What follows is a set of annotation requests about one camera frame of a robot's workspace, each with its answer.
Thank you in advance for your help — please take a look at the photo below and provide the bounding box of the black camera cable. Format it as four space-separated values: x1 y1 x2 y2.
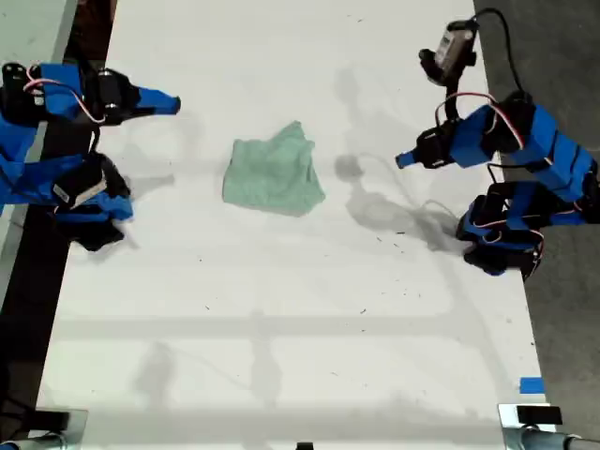
470 6 525 98

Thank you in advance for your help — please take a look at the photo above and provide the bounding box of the grey metal pipe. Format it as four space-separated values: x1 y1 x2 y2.
503 427 600 450

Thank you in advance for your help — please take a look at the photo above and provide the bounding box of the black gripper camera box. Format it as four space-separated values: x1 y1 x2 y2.
418 19 480 86
52 153 134 212

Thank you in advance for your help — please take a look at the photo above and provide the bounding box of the red white arm wire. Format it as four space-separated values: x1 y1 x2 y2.
434 91 525 152
23 64 107 126

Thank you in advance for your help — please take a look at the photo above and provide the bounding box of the black clamp block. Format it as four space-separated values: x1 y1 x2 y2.
34 409 72 430
516 405 563 427

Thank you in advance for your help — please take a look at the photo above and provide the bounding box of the metal table bracket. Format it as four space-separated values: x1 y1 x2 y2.
26 407 90 450
497 402 553 442

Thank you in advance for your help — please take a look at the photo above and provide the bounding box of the pale green T-shirt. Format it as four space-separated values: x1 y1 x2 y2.
220 119 328 219

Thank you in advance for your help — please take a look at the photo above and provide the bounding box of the short blue tape strip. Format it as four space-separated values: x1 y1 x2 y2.
518 376 547 396

